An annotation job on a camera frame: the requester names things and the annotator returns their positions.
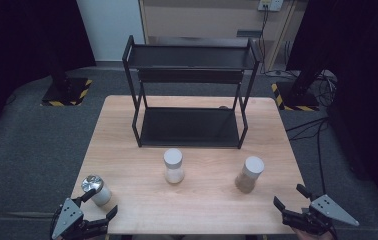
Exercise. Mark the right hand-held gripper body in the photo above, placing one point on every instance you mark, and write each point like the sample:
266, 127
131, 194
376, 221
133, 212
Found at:
330, 208

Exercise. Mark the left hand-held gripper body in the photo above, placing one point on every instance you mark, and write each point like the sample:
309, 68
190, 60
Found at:
66, 216

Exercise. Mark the silver-lid jar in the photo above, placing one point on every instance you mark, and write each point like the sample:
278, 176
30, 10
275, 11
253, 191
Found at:
92, 182

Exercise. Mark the white-lid jar white contents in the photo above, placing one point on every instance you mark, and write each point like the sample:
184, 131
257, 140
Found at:
173, 166

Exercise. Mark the black two-tier metal rack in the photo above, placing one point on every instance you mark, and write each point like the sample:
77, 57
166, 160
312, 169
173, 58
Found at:
190, 126

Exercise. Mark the person's right hand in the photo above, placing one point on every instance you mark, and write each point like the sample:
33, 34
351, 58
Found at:
310, 235

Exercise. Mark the white-lid jar brown contents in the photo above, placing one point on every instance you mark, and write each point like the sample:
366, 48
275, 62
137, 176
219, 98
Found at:
252, 166

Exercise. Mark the black stand with striped base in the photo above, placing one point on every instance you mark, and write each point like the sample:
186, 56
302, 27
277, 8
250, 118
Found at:
65, 91
298, 96

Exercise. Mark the dark curtain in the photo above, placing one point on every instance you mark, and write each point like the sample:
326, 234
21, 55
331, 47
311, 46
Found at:
370, 83
17, 50

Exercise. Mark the white panel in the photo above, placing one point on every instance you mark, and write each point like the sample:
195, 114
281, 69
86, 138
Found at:
110, 30

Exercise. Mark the white power outlet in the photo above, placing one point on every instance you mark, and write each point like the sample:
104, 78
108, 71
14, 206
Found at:
270, 4

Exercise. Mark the light wooden cabinet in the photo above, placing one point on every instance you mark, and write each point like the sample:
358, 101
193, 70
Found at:
203, 20

